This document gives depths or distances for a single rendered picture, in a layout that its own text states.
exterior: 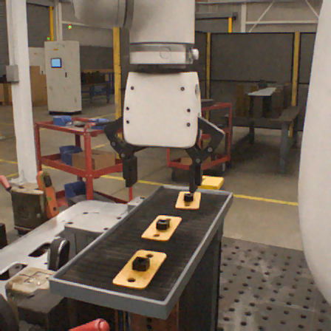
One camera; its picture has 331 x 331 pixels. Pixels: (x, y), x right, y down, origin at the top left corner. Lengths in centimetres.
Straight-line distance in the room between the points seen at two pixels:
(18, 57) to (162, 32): 430
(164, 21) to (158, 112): 11
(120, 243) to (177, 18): 30
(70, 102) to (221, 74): 460
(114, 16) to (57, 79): 1074
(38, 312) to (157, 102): 30
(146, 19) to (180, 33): 4
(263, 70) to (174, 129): 743
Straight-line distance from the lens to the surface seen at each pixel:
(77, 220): 75
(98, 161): 311
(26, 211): 115
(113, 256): 51
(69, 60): 1100
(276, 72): 786
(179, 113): 50
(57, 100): 1127
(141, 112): 52
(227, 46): 810
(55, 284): 46
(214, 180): 81
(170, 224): 58
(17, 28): 478
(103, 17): 50
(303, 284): 139
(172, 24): 49
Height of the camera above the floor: 139
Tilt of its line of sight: 15 degrees down
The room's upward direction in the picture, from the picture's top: straight up
